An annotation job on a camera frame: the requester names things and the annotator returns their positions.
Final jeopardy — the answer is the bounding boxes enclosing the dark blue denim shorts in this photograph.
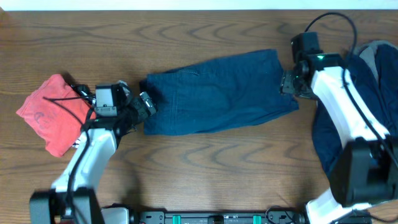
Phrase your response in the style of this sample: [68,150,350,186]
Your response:
[140,49,299,136]

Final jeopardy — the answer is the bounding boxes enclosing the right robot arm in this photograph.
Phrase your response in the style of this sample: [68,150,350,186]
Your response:
[280,52,397,223]

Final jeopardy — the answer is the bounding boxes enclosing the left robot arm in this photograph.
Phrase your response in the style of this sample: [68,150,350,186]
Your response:
[29,82,157,223]

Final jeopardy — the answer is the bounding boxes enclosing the black white patterned garment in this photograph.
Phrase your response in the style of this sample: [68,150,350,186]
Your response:
[71,85,95,105]

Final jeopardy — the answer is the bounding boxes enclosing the red folded garment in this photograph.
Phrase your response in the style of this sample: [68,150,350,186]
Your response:
[16,74,89,157]

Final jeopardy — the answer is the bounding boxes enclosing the grey garment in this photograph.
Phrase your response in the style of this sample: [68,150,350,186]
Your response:
[354,40,397,83]

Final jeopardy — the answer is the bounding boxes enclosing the dark blue garment pile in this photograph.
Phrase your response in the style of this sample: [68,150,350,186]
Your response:
[310,45,397,175]

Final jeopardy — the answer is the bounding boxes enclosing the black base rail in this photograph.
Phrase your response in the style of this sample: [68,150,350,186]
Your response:
[101,210,307,224]

